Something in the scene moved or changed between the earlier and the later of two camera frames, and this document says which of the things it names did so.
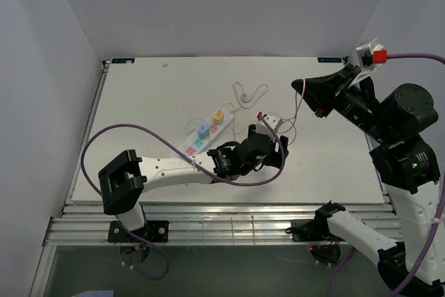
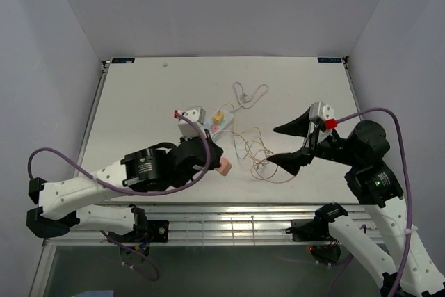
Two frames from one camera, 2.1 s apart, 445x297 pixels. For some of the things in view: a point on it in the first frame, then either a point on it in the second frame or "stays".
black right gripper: x=320 y=90 -> x=290 y=161
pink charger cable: x=297 y=111 -> x=272 y=181
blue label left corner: x=124 y=60 stays
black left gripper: x=274 y=159 -> x=215 y=162
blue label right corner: x=330 y=60 stays
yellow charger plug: x=218 y=117 stays
